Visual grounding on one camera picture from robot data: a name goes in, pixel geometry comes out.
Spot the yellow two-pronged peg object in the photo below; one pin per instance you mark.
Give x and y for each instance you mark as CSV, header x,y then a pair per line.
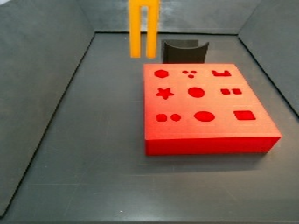
x,y
135,6

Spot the red shape-sorter block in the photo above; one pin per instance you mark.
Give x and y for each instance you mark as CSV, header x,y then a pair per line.
x,y
202,111

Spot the dark curved holder block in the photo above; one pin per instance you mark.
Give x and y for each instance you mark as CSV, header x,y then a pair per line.
x,y
183,51

